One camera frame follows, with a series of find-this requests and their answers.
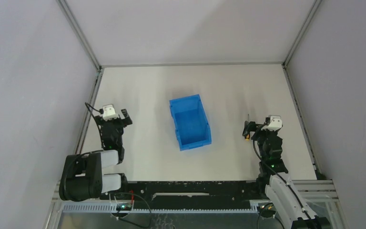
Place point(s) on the left small circuit board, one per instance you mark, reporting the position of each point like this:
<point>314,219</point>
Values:
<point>124,207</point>

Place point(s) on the right small circuit board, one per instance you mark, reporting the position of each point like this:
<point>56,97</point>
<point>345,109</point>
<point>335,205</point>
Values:
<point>267,211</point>

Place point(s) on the black yellow screwdriver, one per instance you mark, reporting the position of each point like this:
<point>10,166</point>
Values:
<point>247,138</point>

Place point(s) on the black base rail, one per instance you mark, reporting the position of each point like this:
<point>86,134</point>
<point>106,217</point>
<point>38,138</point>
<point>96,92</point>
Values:
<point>188,193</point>

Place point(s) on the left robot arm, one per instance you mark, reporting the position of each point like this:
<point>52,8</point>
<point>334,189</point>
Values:
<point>82,176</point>

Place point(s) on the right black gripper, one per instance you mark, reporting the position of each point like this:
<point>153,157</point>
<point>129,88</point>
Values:
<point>261,131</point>

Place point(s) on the small circuit board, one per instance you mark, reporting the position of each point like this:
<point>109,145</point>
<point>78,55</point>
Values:
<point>267,211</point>
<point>124,207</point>

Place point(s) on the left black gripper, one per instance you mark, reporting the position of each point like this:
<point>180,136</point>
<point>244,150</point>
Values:
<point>114,122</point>

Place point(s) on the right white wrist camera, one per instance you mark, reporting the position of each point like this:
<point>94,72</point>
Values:
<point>274,123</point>

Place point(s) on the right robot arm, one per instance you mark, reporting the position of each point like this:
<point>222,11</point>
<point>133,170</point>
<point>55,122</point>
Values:
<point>274,181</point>

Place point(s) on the white slotted cable duct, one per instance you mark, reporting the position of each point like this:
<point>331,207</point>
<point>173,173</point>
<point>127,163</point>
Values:
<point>109,208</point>

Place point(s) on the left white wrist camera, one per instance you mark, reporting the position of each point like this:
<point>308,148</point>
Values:
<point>109,112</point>

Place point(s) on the blue plastic storage bin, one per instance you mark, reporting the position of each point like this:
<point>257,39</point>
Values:
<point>192,128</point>

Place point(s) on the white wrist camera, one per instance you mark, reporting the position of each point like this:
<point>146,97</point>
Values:
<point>274,123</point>
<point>109,112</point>

